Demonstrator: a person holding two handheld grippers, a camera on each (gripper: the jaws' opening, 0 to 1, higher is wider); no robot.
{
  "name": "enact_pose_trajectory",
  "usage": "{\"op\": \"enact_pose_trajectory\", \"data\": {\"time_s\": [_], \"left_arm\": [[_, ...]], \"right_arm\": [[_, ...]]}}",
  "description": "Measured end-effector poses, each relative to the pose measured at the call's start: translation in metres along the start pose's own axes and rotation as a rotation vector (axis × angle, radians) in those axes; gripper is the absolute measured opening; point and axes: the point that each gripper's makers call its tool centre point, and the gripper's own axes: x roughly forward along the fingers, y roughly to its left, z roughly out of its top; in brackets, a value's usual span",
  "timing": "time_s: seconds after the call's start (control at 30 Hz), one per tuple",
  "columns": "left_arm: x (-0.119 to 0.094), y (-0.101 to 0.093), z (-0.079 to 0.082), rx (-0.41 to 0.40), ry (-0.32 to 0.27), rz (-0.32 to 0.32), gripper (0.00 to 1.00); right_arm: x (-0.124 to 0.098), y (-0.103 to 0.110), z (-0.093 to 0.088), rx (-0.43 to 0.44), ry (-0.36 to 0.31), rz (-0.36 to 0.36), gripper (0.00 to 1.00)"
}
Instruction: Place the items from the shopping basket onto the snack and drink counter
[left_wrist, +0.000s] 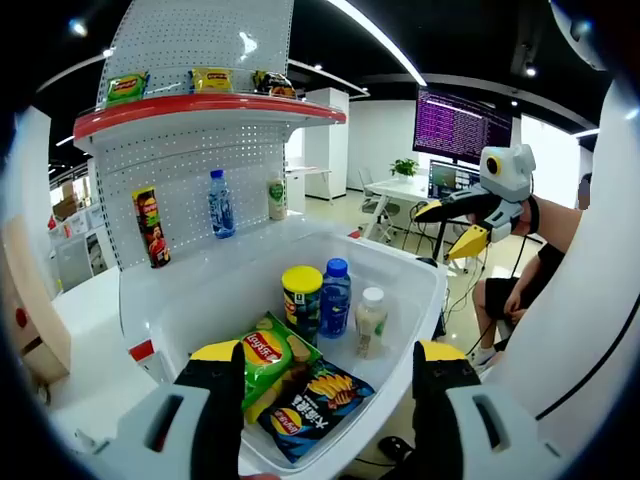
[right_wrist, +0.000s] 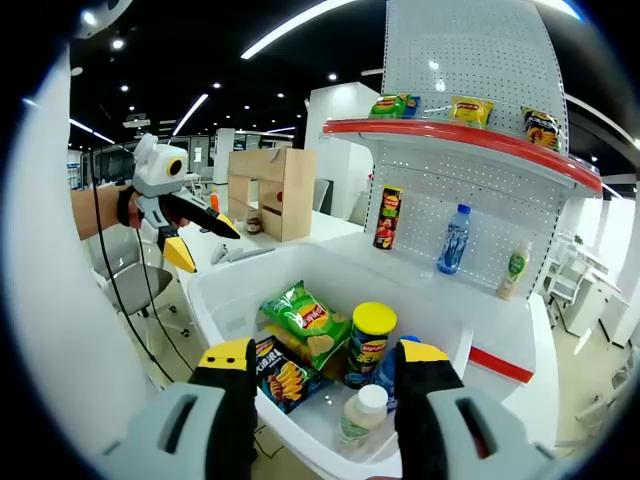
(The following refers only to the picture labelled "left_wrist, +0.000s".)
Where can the yellow chip bag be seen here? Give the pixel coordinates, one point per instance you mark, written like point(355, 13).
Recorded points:
point(260, 407)
point(212, 80)

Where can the yellow lid chip can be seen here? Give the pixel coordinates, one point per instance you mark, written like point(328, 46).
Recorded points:
point(301, 300)

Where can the white cabinet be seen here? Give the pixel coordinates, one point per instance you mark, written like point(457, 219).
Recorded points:
point(325, 145)

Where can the white plastic shopping basket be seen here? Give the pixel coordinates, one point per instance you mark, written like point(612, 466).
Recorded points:
point(225, 290)

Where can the white office desk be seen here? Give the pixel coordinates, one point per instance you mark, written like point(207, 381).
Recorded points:
point(400, 190)

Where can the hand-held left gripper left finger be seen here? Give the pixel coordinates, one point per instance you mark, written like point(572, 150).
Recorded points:
point(150, 430)

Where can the white red snack drink counter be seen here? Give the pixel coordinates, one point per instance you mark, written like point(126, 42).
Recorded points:
point(100, 320)

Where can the milky drink bottle green label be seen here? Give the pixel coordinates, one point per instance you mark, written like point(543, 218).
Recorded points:
point(276, 197)
point(370, 325)

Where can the potted green plant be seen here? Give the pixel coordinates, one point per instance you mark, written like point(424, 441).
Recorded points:
point(405, 167)

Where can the dark blue chip bag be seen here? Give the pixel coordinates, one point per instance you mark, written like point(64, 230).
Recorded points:
point(310, 415)

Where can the large dark monitor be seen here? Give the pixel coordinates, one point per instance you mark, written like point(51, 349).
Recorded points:
point(460, 125)

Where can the white office chair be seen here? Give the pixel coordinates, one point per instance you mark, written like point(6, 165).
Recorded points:
point(375, 205)

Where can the person's left hand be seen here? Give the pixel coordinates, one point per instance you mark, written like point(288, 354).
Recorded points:
point(265, 476)

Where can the laptop computer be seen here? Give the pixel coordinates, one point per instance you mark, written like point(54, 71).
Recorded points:
point(450, 180)

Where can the person's right hand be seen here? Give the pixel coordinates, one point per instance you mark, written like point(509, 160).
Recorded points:
point(477, 217)

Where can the blue water bottle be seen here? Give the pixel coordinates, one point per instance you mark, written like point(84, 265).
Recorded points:
point(334, 305)
point(221, 210)

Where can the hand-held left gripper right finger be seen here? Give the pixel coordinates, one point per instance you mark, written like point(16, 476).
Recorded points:
point(495, 430)

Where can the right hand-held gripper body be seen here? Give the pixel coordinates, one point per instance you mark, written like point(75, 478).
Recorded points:
point(515, 170)

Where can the red chip can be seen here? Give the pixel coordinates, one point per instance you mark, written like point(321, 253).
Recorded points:
point(152, 230)

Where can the green chip bag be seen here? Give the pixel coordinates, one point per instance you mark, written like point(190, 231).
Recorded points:
point(270, 350)
point(125, 90)

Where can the white worn device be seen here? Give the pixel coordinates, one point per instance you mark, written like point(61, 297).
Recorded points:
point(585, 45)

